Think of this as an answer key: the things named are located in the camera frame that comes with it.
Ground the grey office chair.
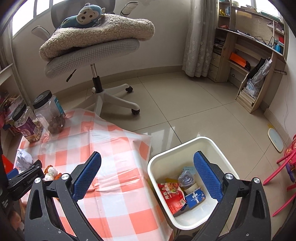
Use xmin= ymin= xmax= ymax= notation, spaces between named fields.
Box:
xmin=45 ymin=1 xmax=140 ymax=115

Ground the clear plastic water bottle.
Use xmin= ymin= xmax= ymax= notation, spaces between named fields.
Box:
xmin=178 ymin=169 xmax=196 ymax=189

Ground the blue monkey plush toy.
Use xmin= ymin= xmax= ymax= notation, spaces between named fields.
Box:
xmin=60 ymin=3 xmax=105 ymax=28

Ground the purple label nut jar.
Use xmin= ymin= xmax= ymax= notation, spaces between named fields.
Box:
xmin=12 ymin=102 xmax=43 ymax=143

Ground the red gift box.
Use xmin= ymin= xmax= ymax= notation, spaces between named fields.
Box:
xmin=1 ymin=155 xmax=14 ymax=174

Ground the crumpled white paper ball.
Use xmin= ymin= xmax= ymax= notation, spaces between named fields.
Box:
xmin=15 ymin=149 xmax=33 ymax=172

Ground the pink child chair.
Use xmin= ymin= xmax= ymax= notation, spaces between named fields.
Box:
xmin=263 ymin=138 xmax=295 ymax=217

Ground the clear jar with brown nuts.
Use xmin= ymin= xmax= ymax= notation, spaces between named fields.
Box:
xmin=33 ymin=90 xmax=66 ymax=135

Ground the white trash bin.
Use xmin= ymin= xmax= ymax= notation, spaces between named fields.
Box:
xmin=147 ymin=137 xmax=239 ymax=230

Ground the round white floor scale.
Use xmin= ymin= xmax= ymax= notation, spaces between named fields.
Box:
xmin=267 ymin=128 xmax=284 ymax=153

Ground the orange white checkered tablecloth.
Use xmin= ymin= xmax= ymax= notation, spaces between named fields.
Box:
xmin=20 ymin=109 xmax=173 ymax=240

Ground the beige fleece blanket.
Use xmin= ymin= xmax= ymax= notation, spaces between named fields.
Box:
xmin=39 ymin=14 xmax=155 ymax=62

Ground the small blue carton box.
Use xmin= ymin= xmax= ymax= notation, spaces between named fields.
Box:
xmin=185 ymin=188 xmax=206 ymax=208

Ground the white plastic bag wad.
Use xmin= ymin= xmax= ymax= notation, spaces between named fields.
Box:
xmin=44 ymin=165 xmax=62 ymax=181

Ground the beige window curtain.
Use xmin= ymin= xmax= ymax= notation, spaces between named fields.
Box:
xmin=182 ymin=0 xmax=218 ymax=77

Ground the red snack food bag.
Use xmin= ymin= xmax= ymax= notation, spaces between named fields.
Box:
xmin=158 ymin=178 xmax=187 ymax=215

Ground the wooden desk shelf unit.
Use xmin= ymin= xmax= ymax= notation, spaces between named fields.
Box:
xmin=207 ymin=1 xmax=288 ymax=113

